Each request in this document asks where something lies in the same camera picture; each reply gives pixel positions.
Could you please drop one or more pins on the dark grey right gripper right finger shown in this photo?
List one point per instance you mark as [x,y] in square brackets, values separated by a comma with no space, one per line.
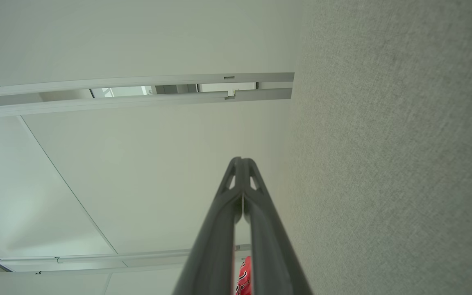
[271,254]

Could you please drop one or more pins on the grey double partition post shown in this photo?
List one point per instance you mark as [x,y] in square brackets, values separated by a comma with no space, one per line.
[137,80]

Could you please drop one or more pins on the grey partition post with brackets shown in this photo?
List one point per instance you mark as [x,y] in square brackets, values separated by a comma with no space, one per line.
[96,259]

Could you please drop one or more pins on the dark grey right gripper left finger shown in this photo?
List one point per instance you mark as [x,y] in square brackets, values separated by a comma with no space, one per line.
[215,246]

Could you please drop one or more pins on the red basketball jersey white trim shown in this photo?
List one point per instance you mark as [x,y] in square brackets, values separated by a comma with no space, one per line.
[244,278]

